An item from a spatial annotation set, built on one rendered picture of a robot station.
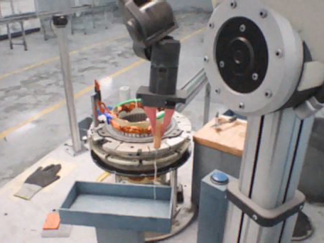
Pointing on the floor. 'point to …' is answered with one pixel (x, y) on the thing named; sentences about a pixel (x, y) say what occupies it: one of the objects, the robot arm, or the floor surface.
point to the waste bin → (320, 177)
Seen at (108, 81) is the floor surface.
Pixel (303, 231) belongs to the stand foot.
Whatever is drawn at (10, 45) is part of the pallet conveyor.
